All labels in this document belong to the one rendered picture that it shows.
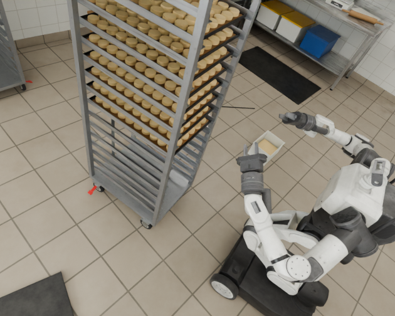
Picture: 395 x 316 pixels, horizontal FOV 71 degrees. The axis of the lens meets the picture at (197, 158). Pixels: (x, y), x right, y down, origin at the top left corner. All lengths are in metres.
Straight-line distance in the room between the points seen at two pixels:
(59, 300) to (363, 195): 1.73
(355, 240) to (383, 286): 1.72
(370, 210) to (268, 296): 1.03
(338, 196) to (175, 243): 1.28
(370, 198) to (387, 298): 1.62
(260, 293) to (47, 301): 1.31
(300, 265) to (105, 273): 1.36
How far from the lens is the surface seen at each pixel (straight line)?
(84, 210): 2.24
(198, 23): 0.97
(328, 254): 1.10
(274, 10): 4.86
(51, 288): 2.06
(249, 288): 2.01
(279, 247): 1.05
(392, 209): 1.34
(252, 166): 1.11
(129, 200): 2.10
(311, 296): 2.02
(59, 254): 2.13
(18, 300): 2.08
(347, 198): 1.24
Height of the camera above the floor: 1.96
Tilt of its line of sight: 49 degrees down
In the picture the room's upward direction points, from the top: 20 degrees clockwise
